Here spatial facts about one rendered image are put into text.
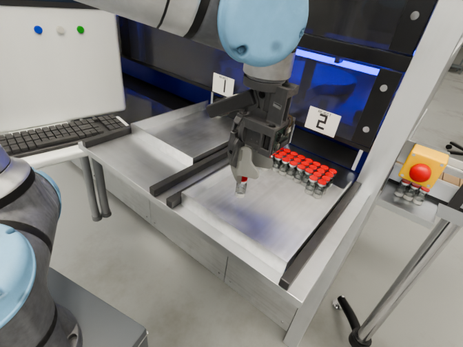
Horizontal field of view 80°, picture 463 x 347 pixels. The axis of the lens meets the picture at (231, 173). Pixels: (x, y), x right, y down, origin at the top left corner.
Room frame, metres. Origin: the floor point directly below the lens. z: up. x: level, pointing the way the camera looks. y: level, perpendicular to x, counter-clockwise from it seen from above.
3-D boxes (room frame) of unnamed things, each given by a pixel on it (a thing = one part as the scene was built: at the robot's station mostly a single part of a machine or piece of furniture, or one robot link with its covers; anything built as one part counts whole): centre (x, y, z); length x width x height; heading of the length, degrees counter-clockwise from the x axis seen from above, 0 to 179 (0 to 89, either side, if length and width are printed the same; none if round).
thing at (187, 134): (0.81, 0.12, 0.90); 0.34 x 0.26 x 0.04; 146
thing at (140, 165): (0.66, 0.01, 0.87); 0.70 x 0.48 x 0.02; 56
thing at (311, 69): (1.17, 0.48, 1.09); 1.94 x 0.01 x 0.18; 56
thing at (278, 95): (0.45, -0.04, 1.12); 0.09 x 0.08 x 0.12; 56
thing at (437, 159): (0.58, -0.44, 0.99); 0.08 x 0.07 x 0.07; 146
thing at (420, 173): (0.54, -0.41, 0.99); 0.04 x 0.04 x 0.04; 56
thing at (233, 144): (0.44, -0.01, 1.06); 0.05 x 0.02 x 0.09; 146
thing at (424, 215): (0.61, -0.48, 0.87); 0.14 x 0.13 x 0.02; 146
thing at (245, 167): (0.43, -0.03, 1.01); 0.06 x 0.03 x 0.09; 56
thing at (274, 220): (0.52, -0.10, 0.90); 0.34 x 0.26 x 0.04; 146
